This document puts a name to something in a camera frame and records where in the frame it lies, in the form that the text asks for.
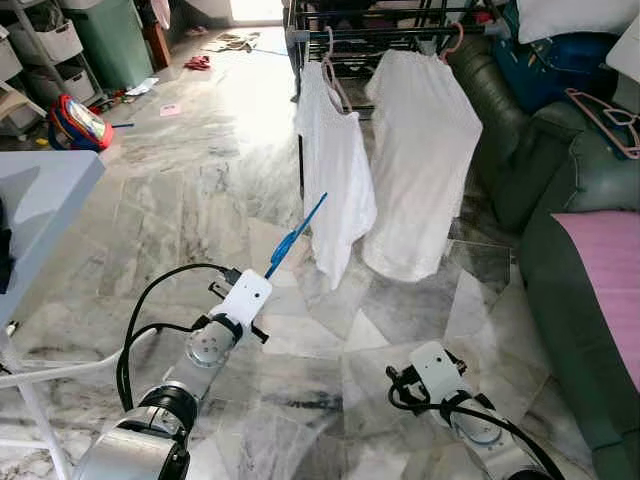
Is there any pink cushion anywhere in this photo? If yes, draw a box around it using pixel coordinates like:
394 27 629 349
552 209 640 393

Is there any white paper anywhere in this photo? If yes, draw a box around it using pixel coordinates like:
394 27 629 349
124 77 160 97

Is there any white pillow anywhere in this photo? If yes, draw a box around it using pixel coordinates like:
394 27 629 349
515 0 640 46

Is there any red and blue backpack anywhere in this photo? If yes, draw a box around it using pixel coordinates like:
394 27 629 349
47 93 115 153

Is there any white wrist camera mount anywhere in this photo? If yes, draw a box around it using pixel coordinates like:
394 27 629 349
408 341 471 404
214 268 274 333

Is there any black metal drying rack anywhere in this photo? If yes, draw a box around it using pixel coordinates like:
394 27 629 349
284 0 506 196

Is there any dark green sofa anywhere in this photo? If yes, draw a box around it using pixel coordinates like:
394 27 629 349
445 35 640 480

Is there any blue plastic hanger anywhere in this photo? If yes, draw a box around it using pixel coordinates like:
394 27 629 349
262 192 329 282

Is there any white drawer unit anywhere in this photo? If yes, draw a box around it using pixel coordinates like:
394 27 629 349
0 0 86 111

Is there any blue bag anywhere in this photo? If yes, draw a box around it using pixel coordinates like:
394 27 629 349
490 0 621 113

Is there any white shirt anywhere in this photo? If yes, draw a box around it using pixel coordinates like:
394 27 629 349
362 48 485 284
293 60 379 292

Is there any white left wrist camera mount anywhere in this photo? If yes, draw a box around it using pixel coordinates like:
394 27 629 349
214 268 274 333

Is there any beige patterned cloth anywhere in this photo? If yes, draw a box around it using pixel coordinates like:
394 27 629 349
200 31 262 54

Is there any white storage box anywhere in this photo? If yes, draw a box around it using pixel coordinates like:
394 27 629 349
604 15 640 83

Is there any light blue folding table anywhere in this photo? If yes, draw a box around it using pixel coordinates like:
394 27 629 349
0 150 161 480

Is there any white chair with beige seat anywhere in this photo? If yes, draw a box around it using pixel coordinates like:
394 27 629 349
0 80 49 138

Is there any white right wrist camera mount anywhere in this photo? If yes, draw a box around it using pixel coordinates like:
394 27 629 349
408 341 471 404

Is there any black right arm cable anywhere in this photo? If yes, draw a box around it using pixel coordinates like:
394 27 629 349
385 365 566 480

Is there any green bin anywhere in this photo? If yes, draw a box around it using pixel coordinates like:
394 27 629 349
63 0 157 91

